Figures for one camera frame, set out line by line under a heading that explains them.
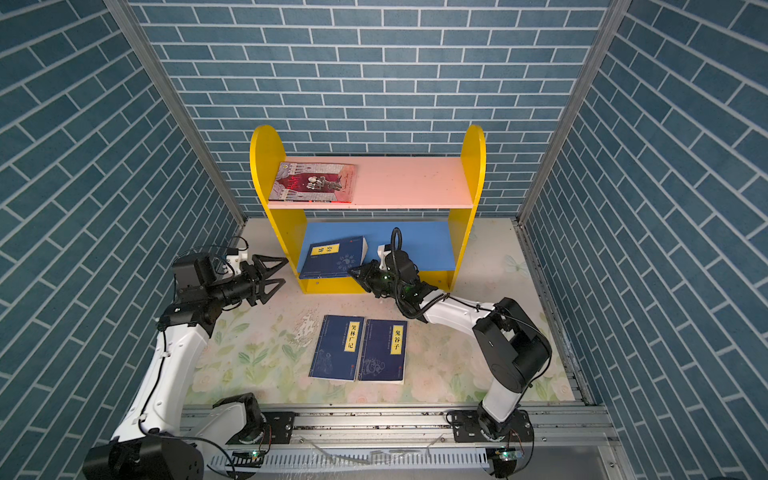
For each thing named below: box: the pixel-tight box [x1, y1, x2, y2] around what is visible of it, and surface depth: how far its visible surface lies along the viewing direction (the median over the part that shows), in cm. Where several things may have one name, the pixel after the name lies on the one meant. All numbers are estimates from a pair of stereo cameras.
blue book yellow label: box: [299, 236, 369, 279], surface depth 88 cm
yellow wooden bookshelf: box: [250, 125, 487, 295], surface depth 75 cm
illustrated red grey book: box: [268, 162, 357, 203], surface depth 74 cm
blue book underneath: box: [358, 319, 408, 385], surface depth 86 cm
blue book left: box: [308, 314, 366, 382], surface depth 86 cm
